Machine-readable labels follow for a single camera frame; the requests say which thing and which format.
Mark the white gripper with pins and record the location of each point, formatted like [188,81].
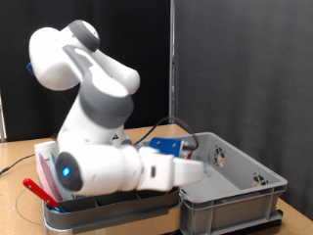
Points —
[189,173]

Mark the white box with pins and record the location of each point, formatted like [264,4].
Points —
[44,147]

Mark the vertical metal pole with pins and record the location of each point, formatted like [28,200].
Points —
[171,65]

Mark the clear wine glass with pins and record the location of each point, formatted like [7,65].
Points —
[199,155]

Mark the pink plate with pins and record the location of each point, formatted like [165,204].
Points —
[45,178]

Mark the black backdrop curtain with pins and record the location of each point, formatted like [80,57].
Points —
[16,114]

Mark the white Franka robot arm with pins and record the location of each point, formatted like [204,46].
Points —
[98,163]

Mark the light blue plate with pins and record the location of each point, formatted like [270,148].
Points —
[53,161]

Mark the grey plastic crate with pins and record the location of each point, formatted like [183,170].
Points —
[228,209]

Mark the grey backdrop curtain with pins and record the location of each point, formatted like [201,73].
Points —
[260,81]

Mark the grey metal frame bar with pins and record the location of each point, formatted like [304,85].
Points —
[2,124]

